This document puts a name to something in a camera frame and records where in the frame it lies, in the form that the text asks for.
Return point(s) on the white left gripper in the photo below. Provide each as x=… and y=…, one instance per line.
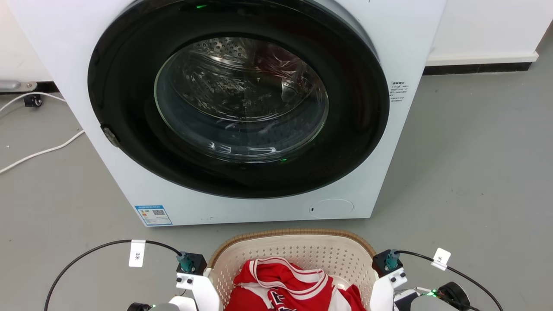
x=206, y=291

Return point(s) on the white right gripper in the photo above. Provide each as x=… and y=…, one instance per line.
x=382, y=296

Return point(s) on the white basket with woven rim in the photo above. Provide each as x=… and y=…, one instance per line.
x=302, y=250

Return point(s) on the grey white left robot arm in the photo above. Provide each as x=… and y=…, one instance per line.
x=166, y=306

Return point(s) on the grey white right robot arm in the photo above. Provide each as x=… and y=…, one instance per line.
x=432, y=302

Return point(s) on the red and white jersey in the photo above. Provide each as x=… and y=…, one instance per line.
x=276, y=287

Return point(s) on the blue energy label sticker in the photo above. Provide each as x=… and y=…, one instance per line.
x=153, y=215

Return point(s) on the round white filter cover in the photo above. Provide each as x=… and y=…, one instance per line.
x=332, y=208

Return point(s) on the grey washer door latch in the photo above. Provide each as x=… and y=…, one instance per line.
x=110, y=136

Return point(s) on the small text warning sticker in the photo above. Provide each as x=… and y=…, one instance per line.
x=398, y=90

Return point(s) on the round black glass washer door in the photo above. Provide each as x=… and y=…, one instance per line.
x=129, y=65

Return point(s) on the black caster wheel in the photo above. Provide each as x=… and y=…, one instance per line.
x=33, y=100

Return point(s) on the white front-load washing machine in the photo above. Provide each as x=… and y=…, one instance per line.
x=412, y=39

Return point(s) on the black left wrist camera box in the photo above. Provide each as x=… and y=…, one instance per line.
x=196, y=262

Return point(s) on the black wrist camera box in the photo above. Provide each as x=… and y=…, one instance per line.
x=384, y=261
x=196, y=262

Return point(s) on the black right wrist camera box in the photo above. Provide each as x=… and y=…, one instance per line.
x=384, y=261

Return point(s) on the grey metal floor bracket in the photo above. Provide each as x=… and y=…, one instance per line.
x=17, y=85

